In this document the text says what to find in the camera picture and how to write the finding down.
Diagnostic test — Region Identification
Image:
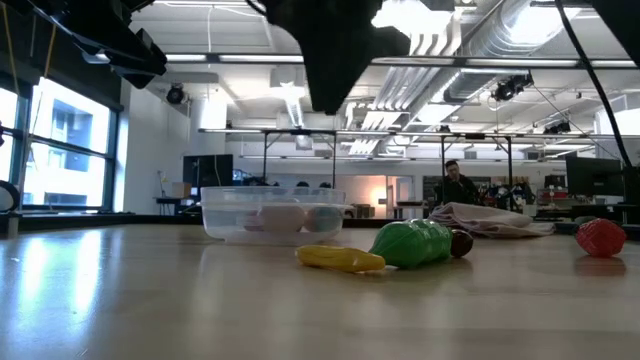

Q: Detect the black metal stand frame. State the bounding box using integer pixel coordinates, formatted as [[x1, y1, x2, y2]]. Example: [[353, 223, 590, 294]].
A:
[[261, 128, 338, 190], [438, 131, 515, 209]]

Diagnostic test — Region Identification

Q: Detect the black television screen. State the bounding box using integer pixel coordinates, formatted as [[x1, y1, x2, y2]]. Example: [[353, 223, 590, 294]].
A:
[[181, 153, 235, 190]]

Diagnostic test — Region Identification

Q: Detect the silver ventilation duct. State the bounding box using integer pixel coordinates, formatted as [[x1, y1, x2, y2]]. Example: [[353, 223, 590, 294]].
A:
[[442, 0, 569, 104]]

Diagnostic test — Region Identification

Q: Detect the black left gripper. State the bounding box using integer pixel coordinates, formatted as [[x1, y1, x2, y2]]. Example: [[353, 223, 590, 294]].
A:
[[64, 0, 168, 91]]

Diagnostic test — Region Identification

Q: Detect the red toy cherry with stem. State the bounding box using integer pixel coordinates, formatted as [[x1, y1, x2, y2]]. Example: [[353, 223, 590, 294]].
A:
[[449, 228, 475, 260]]

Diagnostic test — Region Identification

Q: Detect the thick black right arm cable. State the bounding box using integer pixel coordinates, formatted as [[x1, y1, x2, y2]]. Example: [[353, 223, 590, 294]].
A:
[[553, 0, 635, 170]]

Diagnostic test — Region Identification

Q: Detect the large window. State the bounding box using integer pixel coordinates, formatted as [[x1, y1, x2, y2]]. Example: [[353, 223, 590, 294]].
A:
[[0, 74, 121, 214]]

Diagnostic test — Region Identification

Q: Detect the large black computer monitor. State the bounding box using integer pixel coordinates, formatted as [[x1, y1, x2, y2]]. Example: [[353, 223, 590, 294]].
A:
[[565, 156, 625, 198]]

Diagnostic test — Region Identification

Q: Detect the beige toy onion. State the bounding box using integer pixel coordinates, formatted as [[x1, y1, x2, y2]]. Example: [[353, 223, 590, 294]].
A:
[[257, 203, 307, 234]]

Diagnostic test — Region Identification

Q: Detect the person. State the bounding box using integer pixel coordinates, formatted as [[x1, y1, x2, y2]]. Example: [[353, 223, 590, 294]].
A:
[[433, 159, 480, 207]]

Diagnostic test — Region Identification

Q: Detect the black ceiling spotlight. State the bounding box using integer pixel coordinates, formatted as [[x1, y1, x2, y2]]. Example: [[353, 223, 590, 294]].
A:
[[165, 83, 186, 106]]

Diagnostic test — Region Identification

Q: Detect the long linear ceiling light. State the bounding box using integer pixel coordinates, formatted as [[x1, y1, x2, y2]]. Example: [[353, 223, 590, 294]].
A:
[[154, 52, 640, 69]]

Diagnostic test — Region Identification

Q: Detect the clear plastic tupperware container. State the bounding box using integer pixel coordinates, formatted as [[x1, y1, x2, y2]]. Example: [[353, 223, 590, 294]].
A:
[[199, 185, 352, 247]]

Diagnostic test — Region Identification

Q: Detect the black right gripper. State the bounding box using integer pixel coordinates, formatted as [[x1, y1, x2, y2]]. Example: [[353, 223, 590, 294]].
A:
[[257, 0, 413, 117]]

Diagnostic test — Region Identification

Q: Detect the beige cloth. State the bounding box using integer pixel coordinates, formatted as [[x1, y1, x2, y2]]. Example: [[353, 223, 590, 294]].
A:
[[428, 201, 557, 239]]

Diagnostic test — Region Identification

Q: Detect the red toy strawberry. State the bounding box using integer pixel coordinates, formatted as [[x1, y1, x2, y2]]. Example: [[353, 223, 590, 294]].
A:
[[574, 217, 628, 260]]

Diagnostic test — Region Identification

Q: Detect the yellow cable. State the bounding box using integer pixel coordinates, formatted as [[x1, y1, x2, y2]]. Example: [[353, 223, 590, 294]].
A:
[[43, 22, 59, 77]]

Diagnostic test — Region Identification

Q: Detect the round black-rimmed white object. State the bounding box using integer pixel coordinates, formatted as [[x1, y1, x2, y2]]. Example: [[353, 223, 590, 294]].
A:
[[0, 179, 22, 239]]

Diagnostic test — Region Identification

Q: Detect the black ceiling camera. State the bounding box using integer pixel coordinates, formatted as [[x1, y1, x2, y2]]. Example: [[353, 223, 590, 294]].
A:
[[543, 120, 573, 136], [491, 72, 535, 103]]

